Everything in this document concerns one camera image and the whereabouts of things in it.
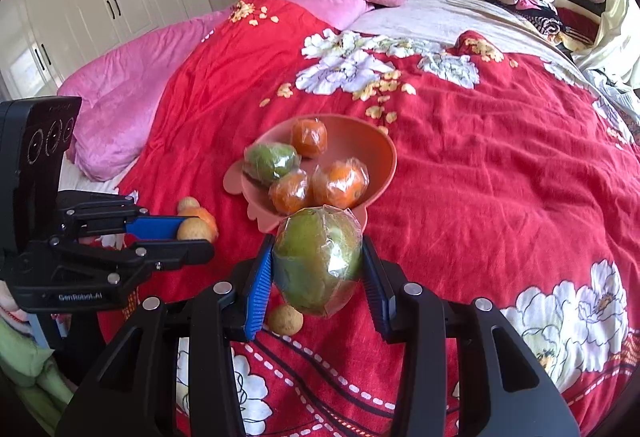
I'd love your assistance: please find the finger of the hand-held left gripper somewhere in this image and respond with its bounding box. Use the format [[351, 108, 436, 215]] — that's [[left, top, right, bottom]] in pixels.
[[47, 237, 216, 281], [57, 202, 201, 239]]

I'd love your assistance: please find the orange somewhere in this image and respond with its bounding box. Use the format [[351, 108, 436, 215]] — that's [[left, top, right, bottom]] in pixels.
[[192, 207, 219, 243], [312, 158, 371, 210], [269, 170, 312, 214], [291, 117, 329, 159]]

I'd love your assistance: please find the green mango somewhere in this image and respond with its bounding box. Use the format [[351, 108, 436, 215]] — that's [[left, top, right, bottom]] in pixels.
[[272, 206, 364, 318], [243, 143, 301, 185]]

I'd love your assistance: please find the red floral blanket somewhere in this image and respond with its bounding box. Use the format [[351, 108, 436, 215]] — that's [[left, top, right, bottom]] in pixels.
[[97, 0, 640, 437]]

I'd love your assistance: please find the cream curtain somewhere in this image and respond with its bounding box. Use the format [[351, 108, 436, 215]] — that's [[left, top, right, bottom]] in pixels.
[[572, 0, 640, 73]]

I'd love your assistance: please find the pink plastic bowl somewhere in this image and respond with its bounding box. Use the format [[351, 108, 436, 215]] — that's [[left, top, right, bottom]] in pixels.
[[223, 113, 398, 233]]

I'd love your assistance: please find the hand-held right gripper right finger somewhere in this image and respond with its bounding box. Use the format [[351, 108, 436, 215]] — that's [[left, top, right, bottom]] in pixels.
[[361, 236, 581, 437]]

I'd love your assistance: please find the green printed clothing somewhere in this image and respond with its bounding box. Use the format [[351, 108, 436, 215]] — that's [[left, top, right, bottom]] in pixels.
[[0, 282, 76, 433]]

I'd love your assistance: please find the beige bed sheet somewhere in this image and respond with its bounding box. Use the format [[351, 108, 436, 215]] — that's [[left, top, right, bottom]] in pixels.
[[350, 0, 576, 63]]

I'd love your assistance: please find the white crumpled cloth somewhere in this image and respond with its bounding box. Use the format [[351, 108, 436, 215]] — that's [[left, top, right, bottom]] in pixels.
[[585, 67, 640, 104]]

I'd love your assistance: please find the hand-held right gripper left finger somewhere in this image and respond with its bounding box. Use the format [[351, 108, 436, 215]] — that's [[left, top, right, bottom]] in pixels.
[[55, 232, 276, 437]]

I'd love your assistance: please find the pink quilt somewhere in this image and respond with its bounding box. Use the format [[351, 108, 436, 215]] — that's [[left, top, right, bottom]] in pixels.
[[57, 0, 408, 183]]

